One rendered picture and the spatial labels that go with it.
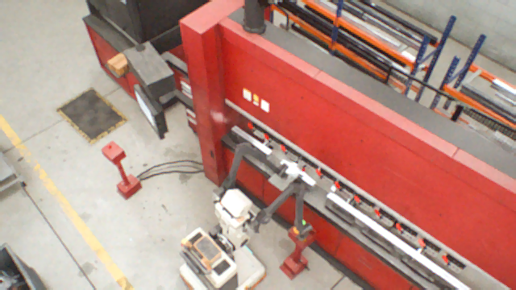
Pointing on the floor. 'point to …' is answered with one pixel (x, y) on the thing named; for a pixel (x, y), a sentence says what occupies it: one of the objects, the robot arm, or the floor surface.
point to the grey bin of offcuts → (16, 272)
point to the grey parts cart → (9, 172)
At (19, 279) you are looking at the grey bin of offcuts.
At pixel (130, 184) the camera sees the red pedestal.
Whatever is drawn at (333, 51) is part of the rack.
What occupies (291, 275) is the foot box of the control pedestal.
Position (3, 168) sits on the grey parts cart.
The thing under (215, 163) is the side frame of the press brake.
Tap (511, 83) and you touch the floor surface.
